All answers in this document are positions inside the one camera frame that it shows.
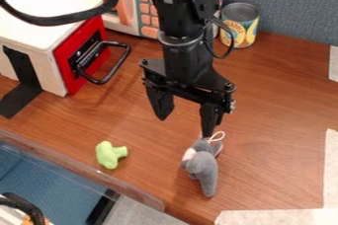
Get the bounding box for toy microwave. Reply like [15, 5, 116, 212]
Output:
[56, 0, 161, 39]

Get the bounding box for green toy broccoli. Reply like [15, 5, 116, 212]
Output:
[95, 140, 129, 171]

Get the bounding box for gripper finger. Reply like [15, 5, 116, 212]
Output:
[198, 102, 226, 138]
[143, 84, 178, 121]

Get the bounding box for drawer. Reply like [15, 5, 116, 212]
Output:
[51, 16, 132, 97]

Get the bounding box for grey plush animal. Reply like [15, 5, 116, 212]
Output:
[179, 131, 227, 198]

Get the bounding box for yellow can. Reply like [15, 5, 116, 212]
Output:
[217, 2, 262, 49]

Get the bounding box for cabinet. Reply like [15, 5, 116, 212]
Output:
[0, 0, 106, 98]

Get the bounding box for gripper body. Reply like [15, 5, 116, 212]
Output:
[138, 32, 238, 114]

